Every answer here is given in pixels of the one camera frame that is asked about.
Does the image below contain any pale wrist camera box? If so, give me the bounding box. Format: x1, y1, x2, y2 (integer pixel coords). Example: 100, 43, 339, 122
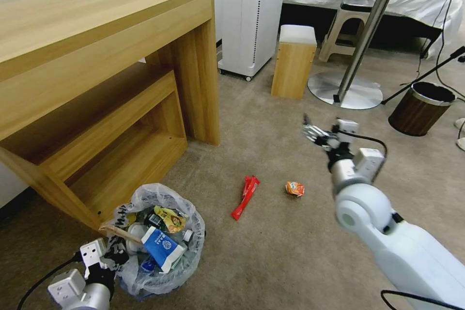
79, 238, 108, 271
334, 118, 360, 144

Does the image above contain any large wooden desk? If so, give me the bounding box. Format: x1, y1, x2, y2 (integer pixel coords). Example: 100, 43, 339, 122
0, 0, 221, 146

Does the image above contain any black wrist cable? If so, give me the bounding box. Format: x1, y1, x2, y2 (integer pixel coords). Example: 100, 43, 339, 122
16, 251, 82, 310
354, 134, 388, 184

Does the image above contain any trash bin with clear bag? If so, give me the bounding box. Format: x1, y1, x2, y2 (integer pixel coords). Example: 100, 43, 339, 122
108, 183, 207, 296

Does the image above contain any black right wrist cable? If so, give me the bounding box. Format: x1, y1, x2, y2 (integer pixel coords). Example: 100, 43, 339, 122
354, 134, 388, 184

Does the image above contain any white plastic cup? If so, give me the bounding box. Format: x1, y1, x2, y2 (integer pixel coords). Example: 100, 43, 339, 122
126, 223, 149, 252

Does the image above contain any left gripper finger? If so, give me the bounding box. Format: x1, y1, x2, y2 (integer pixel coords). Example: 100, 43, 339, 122
105, 235, 121, 261
113, 250, 131, 271

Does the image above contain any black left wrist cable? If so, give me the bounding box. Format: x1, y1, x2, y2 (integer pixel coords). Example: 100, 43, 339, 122
16, 251, 82, 310

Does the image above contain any beige plastic stool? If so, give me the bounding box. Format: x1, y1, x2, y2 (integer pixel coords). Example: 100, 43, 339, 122
319, 1, 375, 63

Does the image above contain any red snack wrapper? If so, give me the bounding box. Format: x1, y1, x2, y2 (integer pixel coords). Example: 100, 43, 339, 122
231, 175, 261, 221

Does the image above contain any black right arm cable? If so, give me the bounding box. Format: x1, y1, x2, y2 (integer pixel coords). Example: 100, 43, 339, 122
380, 289, 465, 310

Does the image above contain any crumpled orange wrapper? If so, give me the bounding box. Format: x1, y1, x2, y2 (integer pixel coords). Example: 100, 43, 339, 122
284, 181, 306, 198

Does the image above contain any small wooden bench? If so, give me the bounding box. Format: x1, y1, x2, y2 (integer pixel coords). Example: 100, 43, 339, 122
0, 69, 189, 233

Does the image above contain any black stand leg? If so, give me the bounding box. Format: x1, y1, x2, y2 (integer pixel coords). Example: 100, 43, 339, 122
380, 46, 465, 106

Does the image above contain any wooden stick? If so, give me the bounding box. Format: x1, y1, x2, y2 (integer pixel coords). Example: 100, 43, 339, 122
98, 223, 144, 245

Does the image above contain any wooden stool white cushion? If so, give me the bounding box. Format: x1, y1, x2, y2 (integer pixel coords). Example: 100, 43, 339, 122
270, 25, 319, 100

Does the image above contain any blue white carton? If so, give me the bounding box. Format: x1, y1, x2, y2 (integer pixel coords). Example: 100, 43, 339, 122
140, 225, 186, 274

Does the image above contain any yellow snack wrapper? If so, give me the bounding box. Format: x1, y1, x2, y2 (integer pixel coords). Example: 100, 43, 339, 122
152, 205, 188, 234

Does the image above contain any black hanging cable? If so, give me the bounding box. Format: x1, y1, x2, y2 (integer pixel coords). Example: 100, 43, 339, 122
419, 0, 465, 100

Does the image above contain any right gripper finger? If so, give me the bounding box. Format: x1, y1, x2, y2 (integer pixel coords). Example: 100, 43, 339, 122
303, 113, 333, 139
301, 124, 325, 148

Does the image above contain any brown round trash bin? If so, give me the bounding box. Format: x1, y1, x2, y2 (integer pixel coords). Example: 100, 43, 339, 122
387, 81, 457, 138

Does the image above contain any dark bottle with label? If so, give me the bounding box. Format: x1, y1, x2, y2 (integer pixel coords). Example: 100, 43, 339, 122
143, 211, 164, 229

